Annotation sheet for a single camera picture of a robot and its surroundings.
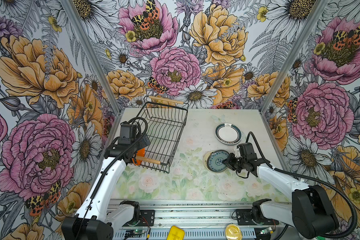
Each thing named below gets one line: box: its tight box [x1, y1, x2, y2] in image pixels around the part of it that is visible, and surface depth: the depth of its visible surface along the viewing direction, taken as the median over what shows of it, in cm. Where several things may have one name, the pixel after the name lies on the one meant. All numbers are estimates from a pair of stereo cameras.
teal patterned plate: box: [207, 149, 229, 173], surface depth 93 cm
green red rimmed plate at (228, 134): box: [215, 122, 243, 146], surface depth 107 cm
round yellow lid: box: [225, 223, 243, 240], surface depth 72 cm
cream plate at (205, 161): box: [203, 150, 215, 173], surface depth 95 cm
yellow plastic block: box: [166, 225, 185, 240], surface depth 71 cm
